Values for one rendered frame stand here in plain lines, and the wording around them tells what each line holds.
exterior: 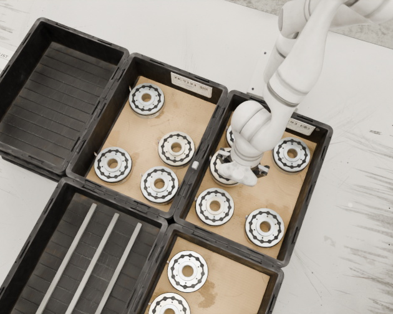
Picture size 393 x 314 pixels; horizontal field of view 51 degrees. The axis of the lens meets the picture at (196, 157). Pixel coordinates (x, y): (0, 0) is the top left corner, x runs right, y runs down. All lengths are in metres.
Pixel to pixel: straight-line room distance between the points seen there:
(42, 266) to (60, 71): 0.58
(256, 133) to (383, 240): 0.70
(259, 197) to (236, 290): 0.25
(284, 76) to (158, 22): 0.88
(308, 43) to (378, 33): 1.90
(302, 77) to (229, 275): 0.58
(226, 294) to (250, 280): 0.07
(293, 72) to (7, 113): 0.88
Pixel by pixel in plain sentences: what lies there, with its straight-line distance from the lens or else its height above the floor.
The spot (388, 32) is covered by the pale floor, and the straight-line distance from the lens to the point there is 2.63.
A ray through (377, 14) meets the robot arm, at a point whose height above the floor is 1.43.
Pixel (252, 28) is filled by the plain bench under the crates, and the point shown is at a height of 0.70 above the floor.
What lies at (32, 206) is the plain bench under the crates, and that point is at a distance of 1.35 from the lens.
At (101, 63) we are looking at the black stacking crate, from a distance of 1.33.
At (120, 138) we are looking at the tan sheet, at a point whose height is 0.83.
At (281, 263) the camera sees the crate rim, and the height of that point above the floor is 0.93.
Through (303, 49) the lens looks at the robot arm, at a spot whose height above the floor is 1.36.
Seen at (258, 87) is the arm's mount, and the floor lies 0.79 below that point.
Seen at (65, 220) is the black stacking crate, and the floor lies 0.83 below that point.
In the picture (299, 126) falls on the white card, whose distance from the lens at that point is 1.17.
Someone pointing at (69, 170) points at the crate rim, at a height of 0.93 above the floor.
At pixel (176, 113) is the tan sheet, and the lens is 1.22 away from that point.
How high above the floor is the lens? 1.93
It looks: 71 degrees down
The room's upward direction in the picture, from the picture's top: 2 degrees clockwise
